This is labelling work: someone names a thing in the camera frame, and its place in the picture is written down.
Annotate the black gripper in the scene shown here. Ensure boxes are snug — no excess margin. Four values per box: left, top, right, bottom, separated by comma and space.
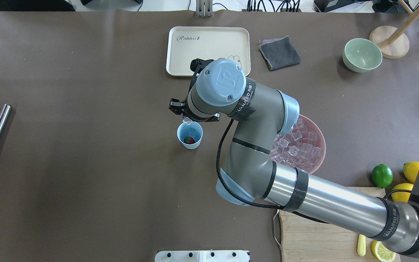
168, 98, 221, 122

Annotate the clear ice cube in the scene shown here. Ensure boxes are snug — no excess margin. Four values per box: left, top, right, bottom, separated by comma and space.
182, 117, 193, 126

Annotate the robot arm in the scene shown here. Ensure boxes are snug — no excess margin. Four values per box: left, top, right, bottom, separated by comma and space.
169, 58, 419, 258

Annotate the light blue cup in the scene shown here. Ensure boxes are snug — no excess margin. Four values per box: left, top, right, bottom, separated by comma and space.
177, 122, 203, 150

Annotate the red strawberry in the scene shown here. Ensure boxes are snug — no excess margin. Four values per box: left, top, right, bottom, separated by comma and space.
183, 136, 196, 144

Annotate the cream serving tray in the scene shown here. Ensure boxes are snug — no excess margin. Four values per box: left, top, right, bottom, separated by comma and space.
165, 26, 251, 76

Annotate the grey folded cloth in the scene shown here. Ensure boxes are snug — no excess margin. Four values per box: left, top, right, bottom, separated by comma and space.
258, 35, 301, 71

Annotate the pink bowl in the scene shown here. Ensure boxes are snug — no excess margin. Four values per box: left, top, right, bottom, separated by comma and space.
270, 115, 326, 174

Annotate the wooden cutting board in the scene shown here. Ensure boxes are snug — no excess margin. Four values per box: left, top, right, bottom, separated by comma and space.
273, 187, 401, 262

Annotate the green bowl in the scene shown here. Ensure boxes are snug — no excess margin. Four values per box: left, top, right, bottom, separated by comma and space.
342, 38, 383, 73

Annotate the green lime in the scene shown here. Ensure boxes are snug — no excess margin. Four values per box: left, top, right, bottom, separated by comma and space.
371, 164, 394, 188

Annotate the wooden mug tree stand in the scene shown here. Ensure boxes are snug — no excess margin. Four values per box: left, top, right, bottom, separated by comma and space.
369, 0, 419, 59

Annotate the yellow plastic knife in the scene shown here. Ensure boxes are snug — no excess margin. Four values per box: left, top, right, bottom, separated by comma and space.
356, 234, 366, 257

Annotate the yellow lemon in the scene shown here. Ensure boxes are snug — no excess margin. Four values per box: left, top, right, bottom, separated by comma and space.
391, 183, 414, 203
403, 162, 419, 184

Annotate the lemon half slice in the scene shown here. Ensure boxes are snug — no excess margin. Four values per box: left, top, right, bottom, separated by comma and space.
371, 240, 397, 262

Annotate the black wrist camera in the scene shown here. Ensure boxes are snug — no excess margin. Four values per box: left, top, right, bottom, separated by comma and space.
190, 58, 214, 76

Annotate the aluminium frame post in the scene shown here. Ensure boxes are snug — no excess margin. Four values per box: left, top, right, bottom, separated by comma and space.
196, 0, 214, 17

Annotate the white camera pillar mount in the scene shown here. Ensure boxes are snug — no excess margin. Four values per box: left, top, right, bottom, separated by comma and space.
154, 249, 251, 262

